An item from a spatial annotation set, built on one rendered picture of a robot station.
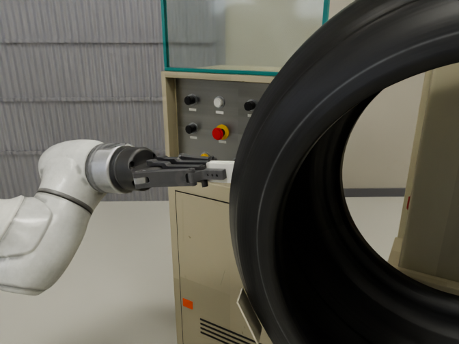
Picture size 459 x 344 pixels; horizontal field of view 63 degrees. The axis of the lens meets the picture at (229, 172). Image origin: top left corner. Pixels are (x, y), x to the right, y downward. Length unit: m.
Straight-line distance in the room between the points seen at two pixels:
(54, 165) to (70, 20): 2.65
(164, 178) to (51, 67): 2.88
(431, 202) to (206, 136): 0.80
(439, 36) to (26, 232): 0.60
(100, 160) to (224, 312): 1.01
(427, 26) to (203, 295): 1.36
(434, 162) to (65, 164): 0.64
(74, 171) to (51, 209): 0.07
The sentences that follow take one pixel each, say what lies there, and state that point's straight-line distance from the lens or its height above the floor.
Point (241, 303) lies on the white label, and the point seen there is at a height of 1.06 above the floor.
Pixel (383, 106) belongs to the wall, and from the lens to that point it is 3.52.
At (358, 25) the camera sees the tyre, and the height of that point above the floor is 1.38.
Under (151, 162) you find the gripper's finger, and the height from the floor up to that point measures 1.18.
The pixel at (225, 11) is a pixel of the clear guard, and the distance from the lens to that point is 1.22.
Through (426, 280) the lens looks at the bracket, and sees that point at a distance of 0.81.
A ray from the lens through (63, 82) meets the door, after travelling 3.38.
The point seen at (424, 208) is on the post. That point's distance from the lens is 0.77.
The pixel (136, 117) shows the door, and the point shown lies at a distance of 3.26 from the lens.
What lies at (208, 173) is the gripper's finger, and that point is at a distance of 0.55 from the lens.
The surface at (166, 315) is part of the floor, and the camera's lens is 2.14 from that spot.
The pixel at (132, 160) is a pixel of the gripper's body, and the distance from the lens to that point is 0.63.
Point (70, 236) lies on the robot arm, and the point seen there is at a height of 1.06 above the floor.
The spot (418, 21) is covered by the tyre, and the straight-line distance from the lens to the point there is 0.34.
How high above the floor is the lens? 1.37
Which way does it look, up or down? 19 degrees down
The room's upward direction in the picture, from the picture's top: straight up
